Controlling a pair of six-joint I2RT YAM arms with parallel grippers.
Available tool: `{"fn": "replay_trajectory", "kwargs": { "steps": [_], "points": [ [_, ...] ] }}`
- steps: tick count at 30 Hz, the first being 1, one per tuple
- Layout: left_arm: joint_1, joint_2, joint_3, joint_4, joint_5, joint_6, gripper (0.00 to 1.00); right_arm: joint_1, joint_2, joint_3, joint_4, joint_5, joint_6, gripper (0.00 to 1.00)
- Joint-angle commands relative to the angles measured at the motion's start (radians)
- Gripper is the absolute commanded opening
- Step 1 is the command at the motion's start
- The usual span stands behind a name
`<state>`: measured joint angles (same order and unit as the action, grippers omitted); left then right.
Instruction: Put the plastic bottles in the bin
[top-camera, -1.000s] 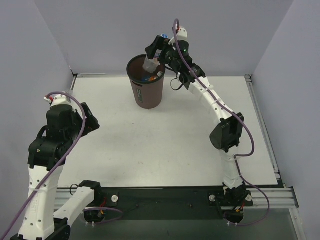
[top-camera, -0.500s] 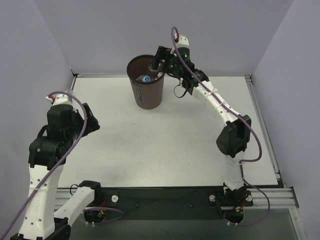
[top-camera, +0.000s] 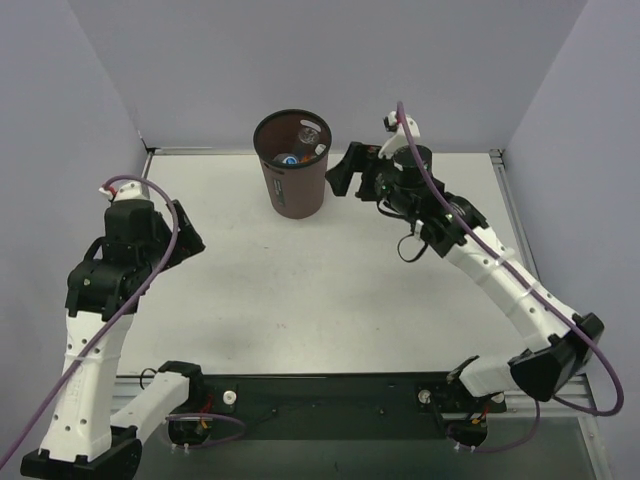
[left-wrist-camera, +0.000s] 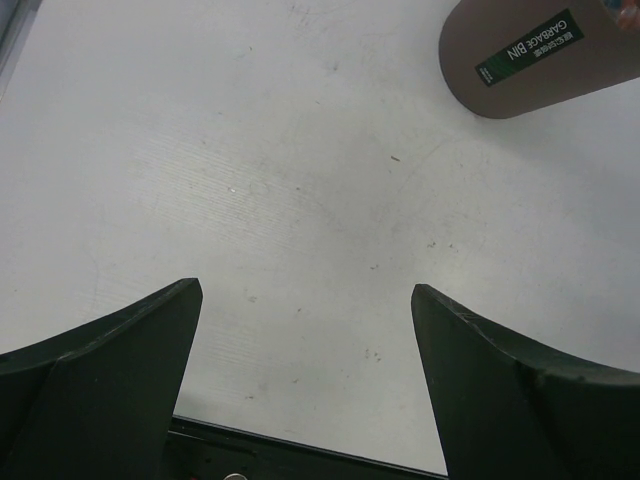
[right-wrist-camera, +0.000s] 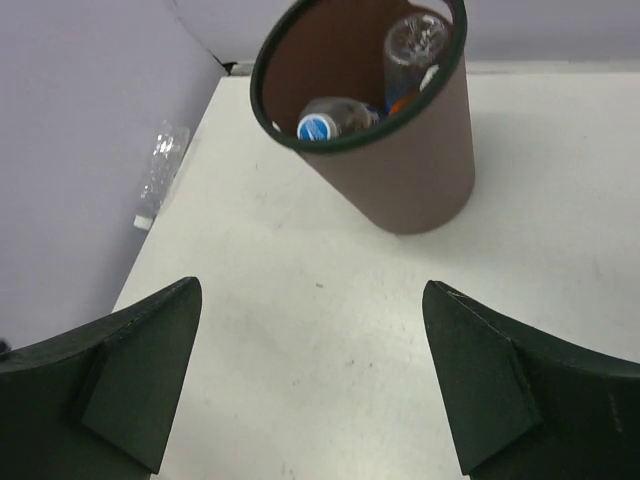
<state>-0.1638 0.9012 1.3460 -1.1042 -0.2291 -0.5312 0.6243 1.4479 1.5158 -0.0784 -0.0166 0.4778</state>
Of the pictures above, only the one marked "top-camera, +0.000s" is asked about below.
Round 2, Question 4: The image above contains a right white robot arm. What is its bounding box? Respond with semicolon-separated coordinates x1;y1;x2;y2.
325;142;604;402

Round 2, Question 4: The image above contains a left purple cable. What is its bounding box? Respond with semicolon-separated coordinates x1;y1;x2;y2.
19;174;249;459

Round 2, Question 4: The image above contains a brown plastic waste bin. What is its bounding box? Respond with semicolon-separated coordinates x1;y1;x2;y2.
253;109;332;219

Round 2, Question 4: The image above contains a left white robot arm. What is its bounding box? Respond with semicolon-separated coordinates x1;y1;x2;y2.
20;199;205;479

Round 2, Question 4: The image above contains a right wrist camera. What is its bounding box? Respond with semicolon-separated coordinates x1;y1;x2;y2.
378;111;421;159

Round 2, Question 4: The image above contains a blue label plastic bottle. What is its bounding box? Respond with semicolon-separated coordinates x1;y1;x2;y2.
273;144;326;166

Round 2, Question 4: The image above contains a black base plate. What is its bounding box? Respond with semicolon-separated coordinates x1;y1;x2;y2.
168;372;506;449

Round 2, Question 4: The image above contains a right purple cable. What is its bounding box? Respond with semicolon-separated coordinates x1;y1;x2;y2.
394;100;625;454

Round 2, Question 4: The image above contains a purple cable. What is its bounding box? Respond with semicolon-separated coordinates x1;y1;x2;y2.
19;174;249;459
394;100;625;454

